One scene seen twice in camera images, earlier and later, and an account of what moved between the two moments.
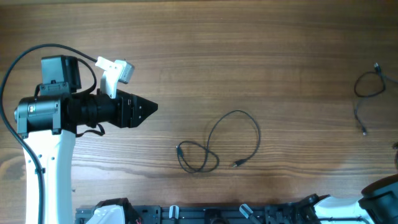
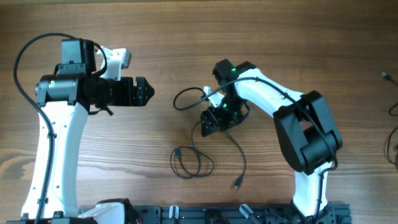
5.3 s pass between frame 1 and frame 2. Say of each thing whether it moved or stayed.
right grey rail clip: stayed
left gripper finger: moved
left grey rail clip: stayed
